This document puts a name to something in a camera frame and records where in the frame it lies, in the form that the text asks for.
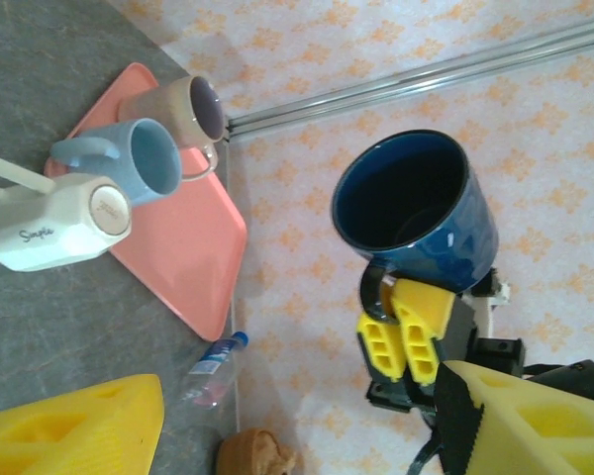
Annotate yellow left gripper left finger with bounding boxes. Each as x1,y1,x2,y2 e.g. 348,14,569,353
0,373,165,475

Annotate aluminium table edge rail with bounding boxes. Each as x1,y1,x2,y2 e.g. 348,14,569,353
225,138,245,436

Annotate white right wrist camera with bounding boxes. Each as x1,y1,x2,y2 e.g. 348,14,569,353
464,276,512,342

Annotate beige mug purple interior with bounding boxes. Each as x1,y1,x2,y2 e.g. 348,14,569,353
117,74,228,183

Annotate white faceted mug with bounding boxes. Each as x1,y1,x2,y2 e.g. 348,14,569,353
0,156,134,273

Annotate aluminium frame post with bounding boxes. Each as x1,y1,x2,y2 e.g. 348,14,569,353
225,12,594,144

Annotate clear plastic water bottle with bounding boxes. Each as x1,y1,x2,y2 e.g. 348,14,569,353
180,331,250,412

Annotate matte light blue mug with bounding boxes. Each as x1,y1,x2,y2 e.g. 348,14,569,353
49,118,183,209

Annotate navy blue mug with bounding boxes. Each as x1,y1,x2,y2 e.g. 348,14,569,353
331,129,500,326

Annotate pink plastic tray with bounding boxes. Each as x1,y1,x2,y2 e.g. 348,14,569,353
43,61,248,342

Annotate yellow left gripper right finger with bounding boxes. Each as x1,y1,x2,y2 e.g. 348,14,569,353
434,359,594,475

